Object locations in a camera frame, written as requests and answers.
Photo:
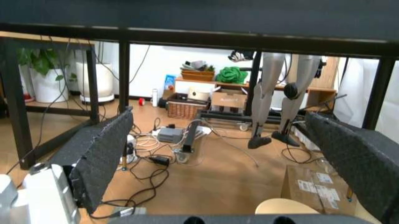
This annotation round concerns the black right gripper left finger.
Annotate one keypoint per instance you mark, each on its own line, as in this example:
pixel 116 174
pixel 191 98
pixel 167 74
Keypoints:
pixel 99 151

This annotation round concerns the white hanging sheet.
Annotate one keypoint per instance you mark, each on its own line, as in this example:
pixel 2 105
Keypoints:
pixel 353 93

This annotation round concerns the brown wicker basket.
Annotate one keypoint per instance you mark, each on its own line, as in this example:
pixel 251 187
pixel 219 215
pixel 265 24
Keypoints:
pixel 185 109

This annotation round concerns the red tape roll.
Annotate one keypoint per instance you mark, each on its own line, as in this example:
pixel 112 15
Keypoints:
pixel 141 101

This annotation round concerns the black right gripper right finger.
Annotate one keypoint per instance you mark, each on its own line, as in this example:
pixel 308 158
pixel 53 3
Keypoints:
pixel 358 158

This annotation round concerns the green leafy houseplant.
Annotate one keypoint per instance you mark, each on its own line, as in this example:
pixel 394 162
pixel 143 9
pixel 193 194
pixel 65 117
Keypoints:
pixel 40 60

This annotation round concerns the black metal frame desk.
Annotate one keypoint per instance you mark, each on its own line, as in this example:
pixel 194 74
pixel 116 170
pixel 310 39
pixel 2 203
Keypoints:
pixel 199 14

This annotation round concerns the green crumpled cloth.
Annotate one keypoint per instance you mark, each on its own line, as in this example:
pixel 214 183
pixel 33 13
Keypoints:
pixel 232 75

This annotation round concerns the small red object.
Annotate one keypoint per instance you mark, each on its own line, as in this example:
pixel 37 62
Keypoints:
pixel 27 97

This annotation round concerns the white bottle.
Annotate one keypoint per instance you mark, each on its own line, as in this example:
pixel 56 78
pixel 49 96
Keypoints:
pixel 154 97

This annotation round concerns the wooden side table black frame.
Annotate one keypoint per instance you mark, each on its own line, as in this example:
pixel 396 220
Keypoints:
pixel 18 105

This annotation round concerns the black wheeled trolley base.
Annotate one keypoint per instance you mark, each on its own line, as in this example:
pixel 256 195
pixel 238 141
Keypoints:
pixel 224 116

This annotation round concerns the white round device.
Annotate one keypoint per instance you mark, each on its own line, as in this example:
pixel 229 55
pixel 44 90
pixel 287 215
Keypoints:
pixel 198 93

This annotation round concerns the grey metal plug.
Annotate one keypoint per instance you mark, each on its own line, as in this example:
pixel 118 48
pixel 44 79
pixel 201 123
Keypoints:
pixel 132 211

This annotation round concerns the white plant pot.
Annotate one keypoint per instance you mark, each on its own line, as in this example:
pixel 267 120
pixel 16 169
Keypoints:
pixel 46 88

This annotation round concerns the flat labelled cardboard box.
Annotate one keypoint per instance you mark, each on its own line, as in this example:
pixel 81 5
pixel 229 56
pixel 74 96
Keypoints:
pixel 315 186

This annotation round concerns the black power adapter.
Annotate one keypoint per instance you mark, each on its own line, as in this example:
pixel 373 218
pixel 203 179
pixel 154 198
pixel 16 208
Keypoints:
pixel 159 160

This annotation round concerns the wooden open cabinet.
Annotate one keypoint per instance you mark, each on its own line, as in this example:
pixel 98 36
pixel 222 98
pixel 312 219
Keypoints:
pixel 321 93

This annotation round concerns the grey power strip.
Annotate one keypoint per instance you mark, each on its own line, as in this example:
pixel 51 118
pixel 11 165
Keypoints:
pixel 170 135

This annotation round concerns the white cylindrical appliance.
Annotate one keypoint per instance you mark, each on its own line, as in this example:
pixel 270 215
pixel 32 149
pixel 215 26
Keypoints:
pixel 104 81

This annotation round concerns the open cardboard box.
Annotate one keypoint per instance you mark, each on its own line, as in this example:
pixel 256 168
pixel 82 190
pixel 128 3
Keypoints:
pixel 229 100

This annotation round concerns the blue printed box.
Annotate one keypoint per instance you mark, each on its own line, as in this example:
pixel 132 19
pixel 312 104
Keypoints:
pixel 170 82

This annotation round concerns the black post with caster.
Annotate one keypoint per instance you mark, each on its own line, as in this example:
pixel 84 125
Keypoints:
pixel 190 137

